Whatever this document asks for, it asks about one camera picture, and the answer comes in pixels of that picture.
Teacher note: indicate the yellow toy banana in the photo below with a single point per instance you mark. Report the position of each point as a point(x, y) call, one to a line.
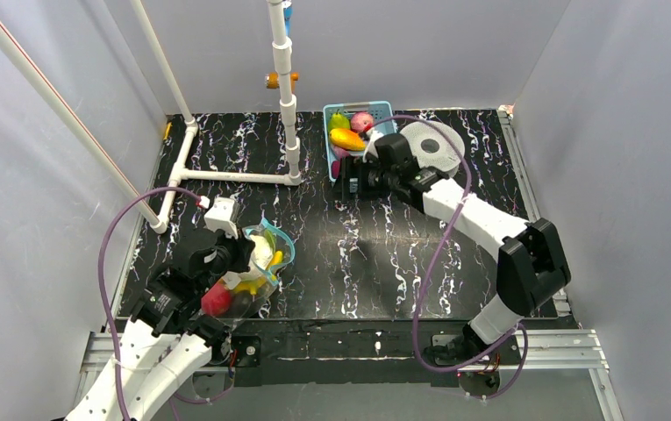
point(264, 284)

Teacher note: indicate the blue plastic basket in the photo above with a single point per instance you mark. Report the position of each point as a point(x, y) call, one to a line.
point(378, 109)

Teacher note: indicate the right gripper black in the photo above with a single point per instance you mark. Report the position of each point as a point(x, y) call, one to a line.
point(349, 185)

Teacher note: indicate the clear zip top bag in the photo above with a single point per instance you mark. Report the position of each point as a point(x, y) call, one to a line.
point(235, 297)

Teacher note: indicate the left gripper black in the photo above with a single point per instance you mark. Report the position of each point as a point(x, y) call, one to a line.
point(241, 252)

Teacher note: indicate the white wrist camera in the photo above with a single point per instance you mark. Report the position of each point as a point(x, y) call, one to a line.
point(223, 215)
point(370, 152)

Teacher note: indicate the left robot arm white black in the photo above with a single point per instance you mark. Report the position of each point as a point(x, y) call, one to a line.
point(167, 336)

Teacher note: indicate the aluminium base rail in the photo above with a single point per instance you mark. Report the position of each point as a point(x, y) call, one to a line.
point(534, 349)

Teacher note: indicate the pink toy peach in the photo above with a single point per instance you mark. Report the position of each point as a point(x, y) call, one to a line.
point(361, 121)

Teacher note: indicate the orange yellow toy mango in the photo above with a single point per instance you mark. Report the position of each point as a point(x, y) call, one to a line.
point(347, 139)

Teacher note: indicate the dark purple toy eggplant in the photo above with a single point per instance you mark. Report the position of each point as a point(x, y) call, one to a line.
point(338, 154)

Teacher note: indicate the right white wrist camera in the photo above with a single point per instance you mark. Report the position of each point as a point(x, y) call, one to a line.
point(370, 152)

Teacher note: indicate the green toy pear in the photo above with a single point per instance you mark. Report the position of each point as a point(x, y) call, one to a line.
point(338, 121)

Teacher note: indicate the white green toy cabbage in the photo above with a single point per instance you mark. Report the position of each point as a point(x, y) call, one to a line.
point(261, 256)

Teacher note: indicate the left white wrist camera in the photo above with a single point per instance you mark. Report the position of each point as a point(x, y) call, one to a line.
point(223, 215)

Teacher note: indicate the white PVC pipe frame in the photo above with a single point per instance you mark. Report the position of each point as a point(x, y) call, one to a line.
point(281, 79)

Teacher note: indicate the red toy apple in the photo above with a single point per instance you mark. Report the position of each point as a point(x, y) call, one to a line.
point(217, 301)

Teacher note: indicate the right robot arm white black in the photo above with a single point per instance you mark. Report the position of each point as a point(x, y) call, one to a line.
point(531, 265)

